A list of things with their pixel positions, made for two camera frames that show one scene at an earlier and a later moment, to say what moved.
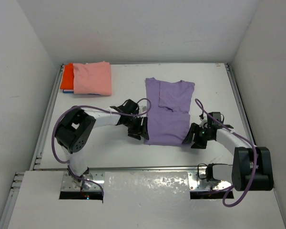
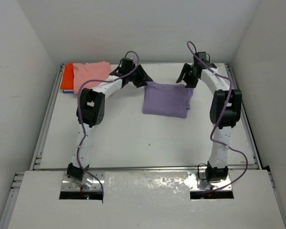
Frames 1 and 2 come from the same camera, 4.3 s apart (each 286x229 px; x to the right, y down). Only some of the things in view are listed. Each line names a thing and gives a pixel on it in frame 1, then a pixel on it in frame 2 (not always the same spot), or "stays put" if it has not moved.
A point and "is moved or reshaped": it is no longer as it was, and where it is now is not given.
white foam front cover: (137, 200) stays put
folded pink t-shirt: (92, 78) stays put
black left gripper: (138, 127) to (137, 76)
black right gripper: (197, 144) to (190, 83)
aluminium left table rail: (35, 162) stays put
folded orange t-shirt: (67, 79) stays put
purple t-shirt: (170, 113) is moved or reshaped
